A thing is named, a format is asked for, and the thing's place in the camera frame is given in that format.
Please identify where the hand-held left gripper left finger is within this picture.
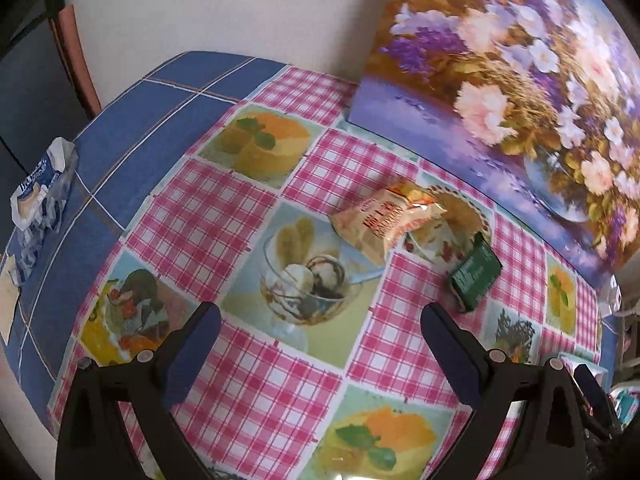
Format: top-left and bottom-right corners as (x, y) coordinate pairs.
(55, 301), (223, 480)

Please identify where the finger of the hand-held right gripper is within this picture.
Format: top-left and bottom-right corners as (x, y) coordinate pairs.
(572, 364), (618, 438)

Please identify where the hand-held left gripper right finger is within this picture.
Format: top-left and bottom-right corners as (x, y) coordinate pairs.
(421, 302), (586, 480)

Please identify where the white tray with teal rim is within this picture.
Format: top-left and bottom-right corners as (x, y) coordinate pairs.
(557, 352), (608, 376)

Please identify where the dark green snack packet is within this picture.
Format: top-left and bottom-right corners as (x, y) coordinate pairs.
(446, 232), (503, 313)

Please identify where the orange beige snack packet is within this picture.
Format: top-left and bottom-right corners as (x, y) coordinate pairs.
(328, 183), (448, 267)

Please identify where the white and blue packet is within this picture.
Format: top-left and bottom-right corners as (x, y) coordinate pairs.
(11, 137), (78, 233)

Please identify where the floral painting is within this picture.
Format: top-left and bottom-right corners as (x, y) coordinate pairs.
(347, 0), (640, 276)

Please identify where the reddish brown chair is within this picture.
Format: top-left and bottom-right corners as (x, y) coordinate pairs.
(47, 4), (103, 121)

